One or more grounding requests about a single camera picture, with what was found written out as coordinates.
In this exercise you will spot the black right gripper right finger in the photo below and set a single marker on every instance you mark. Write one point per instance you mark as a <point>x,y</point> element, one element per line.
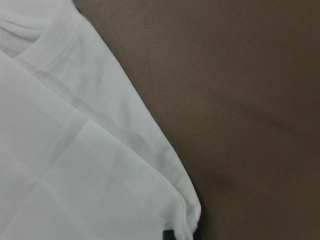
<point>197,232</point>

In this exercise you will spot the white long-sleeve printed shirt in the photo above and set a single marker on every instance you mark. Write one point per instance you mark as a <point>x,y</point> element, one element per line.
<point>81,157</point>

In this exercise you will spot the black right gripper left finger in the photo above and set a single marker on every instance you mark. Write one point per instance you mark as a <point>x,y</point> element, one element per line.
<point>168,234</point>

